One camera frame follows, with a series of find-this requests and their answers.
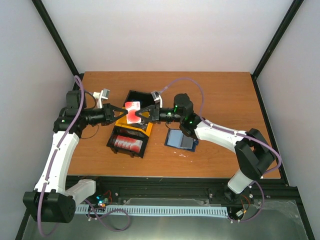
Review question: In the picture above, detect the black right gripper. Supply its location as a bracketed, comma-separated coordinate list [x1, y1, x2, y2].
[134, 104, 183, 125]

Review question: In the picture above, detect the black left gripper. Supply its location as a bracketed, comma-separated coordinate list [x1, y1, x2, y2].
[82, 103, 129, 126]

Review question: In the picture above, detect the black bin with blue cards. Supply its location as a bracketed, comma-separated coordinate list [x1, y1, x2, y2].
[123, 90, 155, 109]

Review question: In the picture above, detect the red and white card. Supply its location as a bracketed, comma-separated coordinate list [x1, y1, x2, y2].
[124, 101, 142, 124]

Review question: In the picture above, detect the blue card holder wallet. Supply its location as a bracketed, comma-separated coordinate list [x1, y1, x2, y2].
[164, 129, 199, 152]

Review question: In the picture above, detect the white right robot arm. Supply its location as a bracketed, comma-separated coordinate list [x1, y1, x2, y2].
[135, 92, 280, 195]

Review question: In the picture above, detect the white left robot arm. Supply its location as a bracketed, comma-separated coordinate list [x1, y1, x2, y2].
[22, 88, 127, 223]

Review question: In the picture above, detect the black bin with red cards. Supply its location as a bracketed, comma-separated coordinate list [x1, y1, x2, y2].
[106, 126, 149, 158]

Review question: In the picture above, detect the red card stack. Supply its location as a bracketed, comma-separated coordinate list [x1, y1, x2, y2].
[114, 135, 143, 153]

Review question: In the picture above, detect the yellow bin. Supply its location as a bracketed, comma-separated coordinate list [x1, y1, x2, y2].
[113, 116, 154, 138]

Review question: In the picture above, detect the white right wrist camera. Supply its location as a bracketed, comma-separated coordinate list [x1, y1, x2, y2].
[150, 91, 163, 108]

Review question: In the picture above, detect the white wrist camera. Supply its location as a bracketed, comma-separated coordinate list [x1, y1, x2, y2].
[92, 88, 110, 109]
[150, 91, 163, 108]

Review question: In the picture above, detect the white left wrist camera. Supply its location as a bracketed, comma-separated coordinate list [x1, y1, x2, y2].
[92, 88, 110, 109]

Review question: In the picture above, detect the light blue cable duct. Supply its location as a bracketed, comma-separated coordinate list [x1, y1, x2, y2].
[74, 202, 230, 217]

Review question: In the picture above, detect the black frame post left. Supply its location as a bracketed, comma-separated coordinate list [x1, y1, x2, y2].
[31, 0, 84, 80]

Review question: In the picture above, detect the black frame post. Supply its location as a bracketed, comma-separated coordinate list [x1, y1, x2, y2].
[251, 0, 305, 78]
[31, 0, 84, 80]

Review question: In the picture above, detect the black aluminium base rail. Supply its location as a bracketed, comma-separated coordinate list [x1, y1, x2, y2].
[32, 176, 300, 208]

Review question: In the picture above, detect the metal base plate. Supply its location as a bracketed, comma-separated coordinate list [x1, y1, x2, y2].
[21, 196, 308, 240]

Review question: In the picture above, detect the black frame post right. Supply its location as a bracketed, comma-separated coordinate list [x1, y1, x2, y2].
[251, 0, 305, 78]

